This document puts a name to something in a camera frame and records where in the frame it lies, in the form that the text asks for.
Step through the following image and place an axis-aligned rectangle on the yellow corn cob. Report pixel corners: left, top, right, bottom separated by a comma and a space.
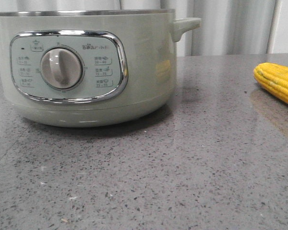
253, 62, 288, 104

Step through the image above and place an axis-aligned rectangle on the pale green electric cooking pot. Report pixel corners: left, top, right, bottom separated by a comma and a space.
0, 9, 201, 127

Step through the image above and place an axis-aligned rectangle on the white pleated curtain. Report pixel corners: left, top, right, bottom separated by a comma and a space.
0, 0, 288, 56

